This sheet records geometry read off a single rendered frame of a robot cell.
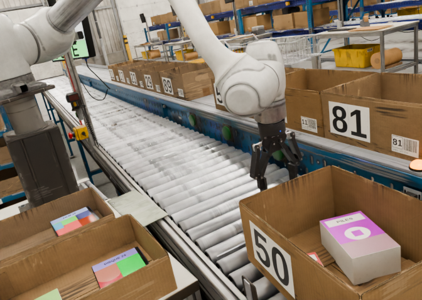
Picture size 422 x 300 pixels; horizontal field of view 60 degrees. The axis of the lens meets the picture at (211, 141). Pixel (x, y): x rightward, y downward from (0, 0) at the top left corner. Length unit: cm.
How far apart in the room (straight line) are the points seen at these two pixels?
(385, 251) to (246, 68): 49
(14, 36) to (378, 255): 127
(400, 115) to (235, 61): 50
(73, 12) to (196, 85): 110
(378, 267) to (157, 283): 49
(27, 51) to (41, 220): 59
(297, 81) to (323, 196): 79
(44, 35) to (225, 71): 86
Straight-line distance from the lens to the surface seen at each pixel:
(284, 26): 820
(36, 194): 150
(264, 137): 102
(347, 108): 122
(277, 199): 97
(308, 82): 177
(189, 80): 230
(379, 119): 116
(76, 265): 116
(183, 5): 96
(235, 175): 148
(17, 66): 144
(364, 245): 90
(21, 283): 115
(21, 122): 148
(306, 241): 103
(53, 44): 152
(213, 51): 85
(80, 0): 140
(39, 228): 144
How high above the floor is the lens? 135
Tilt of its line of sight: 19 degrees down
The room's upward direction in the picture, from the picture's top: 11 degrees counter-clockwise
